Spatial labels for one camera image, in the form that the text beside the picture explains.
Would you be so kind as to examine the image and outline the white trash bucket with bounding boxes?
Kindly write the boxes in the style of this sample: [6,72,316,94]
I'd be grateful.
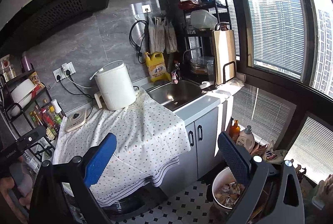
[212,167,246,212]

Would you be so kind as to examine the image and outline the person's left hand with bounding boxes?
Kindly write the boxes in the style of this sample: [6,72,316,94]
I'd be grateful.
[0,156,35,224]

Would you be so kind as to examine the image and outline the white laundry detergent bottle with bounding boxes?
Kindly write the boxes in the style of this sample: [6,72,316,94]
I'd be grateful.
[236,125,255,153]

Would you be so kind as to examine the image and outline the orange bottle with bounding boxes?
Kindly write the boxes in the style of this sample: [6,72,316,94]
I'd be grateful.
[229,119,240,142]

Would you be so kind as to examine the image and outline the detergent refill pouch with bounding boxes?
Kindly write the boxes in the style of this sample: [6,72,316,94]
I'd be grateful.
[262,141,288,164]

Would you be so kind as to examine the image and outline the cream induction cooktop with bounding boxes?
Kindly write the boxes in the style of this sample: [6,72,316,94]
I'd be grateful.
[65,108,87,133]

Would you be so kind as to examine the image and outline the black metal rack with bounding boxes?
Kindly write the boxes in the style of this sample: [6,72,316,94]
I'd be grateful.
[0,68,57,162]

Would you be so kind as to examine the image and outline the red cap oil bottle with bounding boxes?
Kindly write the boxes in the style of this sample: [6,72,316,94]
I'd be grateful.
[41,108,58,134]

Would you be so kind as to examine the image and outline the grey cabinet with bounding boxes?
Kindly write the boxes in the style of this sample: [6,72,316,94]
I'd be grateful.
[160,96,223,197]

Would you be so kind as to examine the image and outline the yellow cap green label bottle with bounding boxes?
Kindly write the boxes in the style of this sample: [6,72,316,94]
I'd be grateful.
[48,105,62,125]

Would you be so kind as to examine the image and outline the white floral tablecloth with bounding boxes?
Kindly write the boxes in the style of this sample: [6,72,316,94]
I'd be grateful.
[52,89,191,207]

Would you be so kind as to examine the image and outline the cream air fryer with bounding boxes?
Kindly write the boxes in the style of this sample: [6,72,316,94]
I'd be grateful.
[90,60,137,111]

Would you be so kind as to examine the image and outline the stainless steel sink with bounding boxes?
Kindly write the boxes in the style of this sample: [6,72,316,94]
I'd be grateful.
[147,80,204,111]

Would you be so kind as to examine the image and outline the yellow detergent jug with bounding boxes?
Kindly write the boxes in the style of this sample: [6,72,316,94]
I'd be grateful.
[145,52,171,83]

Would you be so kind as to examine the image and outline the wooden cutting board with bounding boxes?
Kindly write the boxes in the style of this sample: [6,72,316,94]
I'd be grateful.
[212,30,236,85]

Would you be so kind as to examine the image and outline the hanging plastic bags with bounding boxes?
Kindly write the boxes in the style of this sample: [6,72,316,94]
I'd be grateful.
[148,17,178,54]

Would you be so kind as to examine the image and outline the black dish rack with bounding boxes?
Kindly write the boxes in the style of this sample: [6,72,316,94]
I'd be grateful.
[179,0,233,86]

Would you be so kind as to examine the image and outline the black range hood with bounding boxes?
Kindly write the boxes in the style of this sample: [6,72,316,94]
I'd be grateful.
[1,0,109,57]

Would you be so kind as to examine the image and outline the wall power socket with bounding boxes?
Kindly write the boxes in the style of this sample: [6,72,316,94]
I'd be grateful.
[53,62,76,82]

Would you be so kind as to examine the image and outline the black power cable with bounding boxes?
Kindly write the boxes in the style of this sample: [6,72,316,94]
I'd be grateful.
[129,19,149,65]

